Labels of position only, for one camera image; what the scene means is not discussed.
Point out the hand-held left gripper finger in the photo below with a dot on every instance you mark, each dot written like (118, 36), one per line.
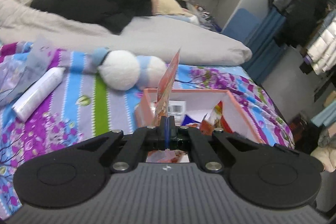
(170, 134)
(164, 134)

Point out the white and blue plush toy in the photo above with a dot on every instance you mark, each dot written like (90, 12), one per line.
(120, 69)

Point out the grey duvet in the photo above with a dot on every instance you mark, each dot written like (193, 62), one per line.
(183, 40)

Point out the white puffer jacket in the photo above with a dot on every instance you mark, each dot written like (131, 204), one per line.
(324, 45)

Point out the blue padded panel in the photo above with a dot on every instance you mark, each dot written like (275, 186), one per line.
(241, 24)

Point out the blue fabric curtain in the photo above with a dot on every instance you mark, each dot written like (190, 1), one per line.
(265, 40)

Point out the blue white snack packet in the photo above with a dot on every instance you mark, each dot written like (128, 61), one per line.
(193, 119)

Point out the silver packet white label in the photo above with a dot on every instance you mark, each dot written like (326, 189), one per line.
(177, 108)

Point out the teal folded cloth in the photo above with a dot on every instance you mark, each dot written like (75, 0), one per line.
(325, 113)

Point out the clear bluish plastic bag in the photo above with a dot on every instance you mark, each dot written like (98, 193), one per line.
(39, 56)

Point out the patterned cloth pile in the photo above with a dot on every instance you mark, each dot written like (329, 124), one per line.
(207, 18)

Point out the beige pillow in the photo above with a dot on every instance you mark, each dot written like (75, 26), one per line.
(168, 5)

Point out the black jacket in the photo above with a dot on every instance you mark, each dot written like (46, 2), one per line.
(105, 3)

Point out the black hanging coat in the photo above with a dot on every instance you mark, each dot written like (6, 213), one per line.
(307, 19)

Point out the pink cardboard box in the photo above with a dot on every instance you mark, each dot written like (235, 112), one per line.
(236, 116)

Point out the red yellow snack packet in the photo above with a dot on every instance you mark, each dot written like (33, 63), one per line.
(215, 119)

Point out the colourful floral bed sheet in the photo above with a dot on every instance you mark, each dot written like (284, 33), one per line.
(78, 113)

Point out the white spray can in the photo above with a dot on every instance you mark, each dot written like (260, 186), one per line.
(36, 94)

